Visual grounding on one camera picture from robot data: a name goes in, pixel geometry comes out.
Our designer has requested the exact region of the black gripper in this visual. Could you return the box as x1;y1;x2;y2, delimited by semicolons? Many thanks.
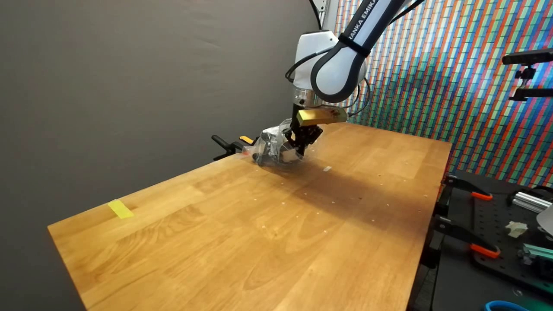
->
288;102;324;159

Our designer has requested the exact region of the black yellow table clamp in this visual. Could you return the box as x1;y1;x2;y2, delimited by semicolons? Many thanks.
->
208;133;255;162

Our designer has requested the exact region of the black orange bar clamp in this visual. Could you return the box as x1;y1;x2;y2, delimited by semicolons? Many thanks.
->
424;214;502;269
438;172;495;217

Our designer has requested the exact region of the yellow tape strip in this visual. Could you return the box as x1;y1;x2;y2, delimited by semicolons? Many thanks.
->
106;198;136;221

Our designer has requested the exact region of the black perforated side table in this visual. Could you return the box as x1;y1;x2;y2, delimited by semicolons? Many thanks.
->
411;171;553;311

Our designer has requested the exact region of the small pale green object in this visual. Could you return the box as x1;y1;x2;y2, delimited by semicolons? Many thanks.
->
504;219;530;238

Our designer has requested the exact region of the white rectangular block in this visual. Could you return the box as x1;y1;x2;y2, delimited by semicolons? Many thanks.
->
511;190;553;214

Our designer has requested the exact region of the grey round disc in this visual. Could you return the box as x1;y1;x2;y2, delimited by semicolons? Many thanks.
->
533;205;553;238

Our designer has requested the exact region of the blue round object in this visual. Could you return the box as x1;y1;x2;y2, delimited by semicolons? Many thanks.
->
481;298;530;311

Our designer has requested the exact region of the gold wrist camera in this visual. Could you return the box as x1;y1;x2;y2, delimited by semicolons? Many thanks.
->
295;105;348;127

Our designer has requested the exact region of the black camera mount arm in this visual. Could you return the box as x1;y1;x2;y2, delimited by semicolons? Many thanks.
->
500;48;553;103

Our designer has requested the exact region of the teal handled tool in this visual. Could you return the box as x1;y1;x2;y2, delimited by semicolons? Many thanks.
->
516;241;553;266

